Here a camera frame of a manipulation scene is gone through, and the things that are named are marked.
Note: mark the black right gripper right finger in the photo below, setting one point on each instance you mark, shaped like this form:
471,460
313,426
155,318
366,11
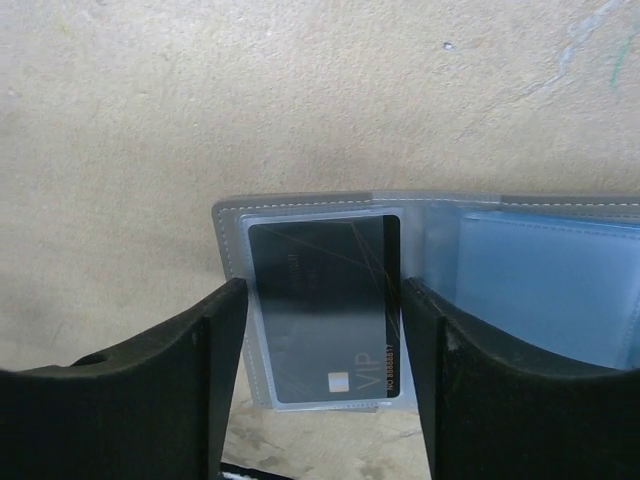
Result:
492,406

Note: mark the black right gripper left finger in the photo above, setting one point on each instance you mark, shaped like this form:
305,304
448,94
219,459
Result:
155,406

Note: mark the grey card holder wallet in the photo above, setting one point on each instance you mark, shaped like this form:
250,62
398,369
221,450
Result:
558,272

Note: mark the black VIP credit card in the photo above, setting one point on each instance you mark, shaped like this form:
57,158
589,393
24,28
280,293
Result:
328,299

